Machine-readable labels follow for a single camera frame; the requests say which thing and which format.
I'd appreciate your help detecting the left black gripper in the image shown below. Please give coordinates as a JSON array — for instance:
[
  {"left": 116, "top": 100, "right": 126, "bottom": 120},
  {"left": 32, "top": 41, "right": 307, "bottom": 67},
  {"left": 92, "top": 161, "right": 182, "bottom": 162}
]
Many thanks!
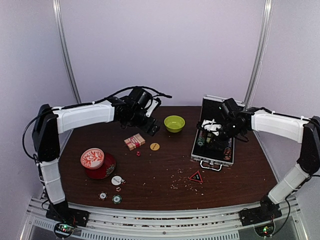
[{"left": 128, "top": 107, "right": 161, "bottom": 137}]

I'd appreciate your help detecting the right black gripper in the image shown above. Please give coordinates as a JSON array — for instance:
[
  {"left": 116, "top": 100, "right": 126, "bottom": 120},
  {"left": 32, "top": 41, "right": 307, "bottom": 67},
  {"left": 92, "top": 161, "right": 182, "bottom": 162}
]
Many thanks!
[{"left": 207, "top": 120, "right": 244, "bottom": 151}]

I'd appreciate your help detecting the aluminium poker chip case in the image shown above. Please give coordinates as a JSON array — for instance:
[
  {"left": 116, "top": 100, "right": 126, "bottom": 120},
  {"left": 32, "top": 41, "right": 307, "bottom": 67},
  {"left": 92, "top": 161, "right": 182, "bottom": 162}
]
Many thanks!
[{"left": 191, "top": 94, "right": 235, "bottom": 172}]

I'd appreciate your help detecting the red banded card deck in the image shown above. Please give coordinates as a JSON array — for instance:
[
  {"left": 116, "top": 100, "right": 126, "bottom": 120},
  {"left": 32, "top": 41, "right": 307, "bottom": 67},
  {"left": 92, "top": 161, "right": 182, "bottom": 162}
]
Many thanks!
[{"left": 124, "top": 133, "right": 146, "bottom": 151}]

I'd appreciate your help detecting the black red triangle card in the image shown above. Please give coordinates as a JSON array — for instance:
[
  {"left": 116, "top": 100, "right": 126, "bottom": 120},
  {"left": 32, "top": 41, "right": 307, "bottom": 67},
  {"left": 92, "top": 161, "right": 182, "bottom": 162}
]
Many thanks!
[{"left": 188, "top": 170, "right": 203, "bottom": 184}]

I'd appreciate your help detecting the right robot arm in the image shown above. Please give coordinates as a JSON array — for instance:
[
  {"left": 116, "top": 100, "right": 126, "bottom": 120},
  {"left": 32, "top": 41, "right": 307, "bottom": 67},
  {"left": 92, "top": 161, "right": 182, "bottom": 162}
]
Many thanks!
[{"left": 200, "top": 98, "right": 320, "bottom": 221}]

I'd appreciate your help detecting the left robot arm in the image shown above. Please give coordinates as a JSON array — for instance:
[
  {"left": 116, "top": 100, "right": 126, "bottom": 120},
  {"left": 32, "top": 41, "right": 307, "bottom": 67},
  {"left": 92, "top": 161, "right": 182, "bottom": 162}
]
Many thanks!
[{"left": 31, "top": 86, "right": 165, "bottom": 222}]

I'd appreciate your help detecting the mixed chip stack in case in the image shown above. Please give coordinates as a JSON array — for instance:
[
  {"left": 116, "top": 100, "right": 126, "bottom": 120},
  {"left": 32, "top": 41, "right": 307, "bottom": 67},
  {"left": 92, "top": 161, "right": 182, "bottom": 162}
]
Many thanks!
[{"left": 223, "top": 138, "right": 234, "bottom": 162}]

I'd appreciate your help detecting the green chip stack in case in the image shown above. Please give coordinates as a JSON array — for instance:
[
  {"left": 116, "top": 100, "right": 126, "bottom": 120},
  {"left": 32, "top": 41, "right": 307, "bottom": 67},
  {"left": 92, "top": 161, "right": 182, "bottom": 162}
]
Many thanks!
[{"left": 196, "top": 133, "right": 207, "bottom": 147}]

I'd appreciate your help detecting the yellow round button chip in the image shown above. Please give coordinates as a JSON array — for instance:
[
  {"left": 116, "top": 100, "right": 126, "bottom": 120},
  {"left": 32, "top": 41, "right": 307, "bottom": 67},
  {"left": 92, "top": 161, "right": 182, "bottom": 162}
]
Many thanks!
[{"left": 149, "top": 142, "right": 160, "bottom": 151}]

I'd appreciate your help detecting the green plastic bowl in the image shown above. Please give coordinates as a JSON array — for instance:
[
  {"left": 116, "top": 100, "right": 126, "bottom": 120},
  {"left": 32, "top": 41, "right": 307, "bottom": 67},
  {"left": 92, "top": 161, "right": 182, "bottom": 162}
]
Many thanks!
[{"left": 164, "top": 115, "right": 186, "bottom": 133}]

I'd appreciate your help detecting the white dealer button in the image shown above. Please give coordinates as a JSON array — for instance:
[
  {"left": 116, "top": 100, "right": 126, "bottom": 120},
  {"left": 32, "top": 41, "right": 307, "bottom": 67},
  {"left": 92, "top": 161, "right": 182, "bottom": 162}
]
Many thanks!
[{"left": 111, "top": 175, "right": 123, "bottom": 186}]

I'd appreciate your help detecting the green poker chip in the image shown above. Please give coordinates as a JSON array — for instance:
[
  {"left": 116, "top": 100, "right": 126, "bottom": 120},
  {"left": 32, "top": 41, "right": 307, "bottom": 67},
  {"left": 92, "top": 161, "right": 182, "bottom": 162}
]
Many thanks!
[{"left": 112, "top": 194, "right": 122, "bottom": 204}]

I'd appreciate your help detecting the white red poker chip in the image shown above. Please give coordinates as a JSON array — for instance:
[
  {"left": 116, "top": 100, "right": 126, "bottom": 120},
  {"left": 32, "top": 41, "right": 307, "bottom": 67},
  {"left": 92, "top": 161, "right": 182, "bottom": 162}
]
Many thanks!
[{"left": 98, "top": 192, "right": 108, "bottom": 201}]

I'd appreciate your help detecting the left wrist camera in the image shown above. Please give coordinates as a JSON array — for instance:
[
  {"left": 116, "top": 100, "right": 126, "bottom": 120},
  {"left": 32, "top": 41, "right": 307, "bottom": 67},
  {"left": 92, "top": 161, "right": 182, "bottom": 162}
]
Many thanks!
[{"left": 145, "top": 97, "right": 161, "bottom": 118}]

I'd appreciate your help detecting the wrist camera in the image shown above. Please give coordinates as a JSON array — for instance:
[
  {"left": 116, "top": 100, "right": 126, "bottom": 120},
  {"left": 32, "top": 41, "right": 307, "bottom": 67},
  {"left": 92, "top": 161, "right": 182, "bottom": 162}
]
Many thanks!
[
  {"left": 196, "top": 119, "right": 222, "bottom": 133},
  {"left": 145, "top": 97, "right": 161, "bottom": 118}
]

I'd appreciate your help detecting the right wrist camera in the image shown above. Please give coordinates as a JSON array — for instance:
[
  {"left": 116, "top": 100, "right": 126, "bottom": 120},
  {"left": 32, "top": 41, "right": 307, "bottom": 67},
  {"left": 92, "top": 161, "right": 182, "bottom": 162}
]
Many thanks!
[{"left": 196, "top": 119, "right": 222, "bottom": 133}]

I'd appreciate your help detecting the right aluminium frame post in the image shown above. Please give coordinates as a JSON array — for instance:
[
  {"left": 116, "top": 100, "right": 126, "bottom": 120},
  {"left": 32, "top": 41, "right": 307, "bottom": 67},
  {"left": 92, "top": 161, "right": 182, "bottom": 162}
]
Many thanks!
[{"left": 243, "top": 0, "right": 274, "bottom": 108}]

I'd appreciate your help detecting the aluminium frame post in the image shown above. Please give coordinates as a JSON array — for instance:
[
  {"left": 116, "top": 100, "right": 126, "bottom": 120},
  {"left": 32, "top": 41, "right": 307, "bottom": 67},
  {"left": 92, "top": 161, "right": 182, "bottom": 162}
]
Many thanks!
[
  {"left": 243, "top": 0, "right": 274, "bottom": 108},
  {"left": 52, "top": 0, "right": 82, "bottom": 104}
]

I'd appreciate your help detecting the aluminium front rail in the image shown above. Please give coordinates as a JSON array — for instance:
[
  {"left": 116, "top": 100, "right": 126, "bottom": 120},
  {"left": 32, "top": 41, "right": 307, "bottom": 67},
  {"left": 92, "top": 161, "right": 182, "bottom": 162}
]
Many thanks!
[{"left": 21, "top": 197, "right": 305, "bottom": 240}]

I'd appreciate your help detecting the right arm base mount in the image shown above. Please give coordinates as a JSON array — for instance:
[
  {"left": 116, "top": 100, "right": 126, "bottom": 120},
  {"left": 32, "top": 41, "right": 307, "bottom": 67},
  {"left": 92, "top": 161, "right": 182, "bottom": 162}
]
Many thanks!
[{"left": 239, "top": 207, "right": 282, "bottom": 227}]

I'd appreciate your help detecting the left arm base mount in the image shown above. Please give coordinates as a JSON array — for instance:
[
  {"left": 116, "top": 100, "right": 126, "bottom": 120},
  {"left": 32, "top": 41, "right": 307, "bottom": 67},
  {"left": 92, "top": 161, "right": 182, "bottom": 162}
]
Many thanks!
[{"left": 45, "top": 206, "right": 90, "bottom": 227}]

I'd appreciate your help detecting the left aluminium frame post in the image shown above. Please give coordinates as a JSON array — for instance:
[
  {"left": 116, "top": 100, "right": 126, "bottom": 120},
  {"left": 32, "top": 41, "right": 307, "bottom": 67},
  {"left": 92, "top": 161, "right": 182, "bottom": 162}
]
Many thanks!
[{"left": 52, "top": 0, "right": 82, "bottom": 104}]

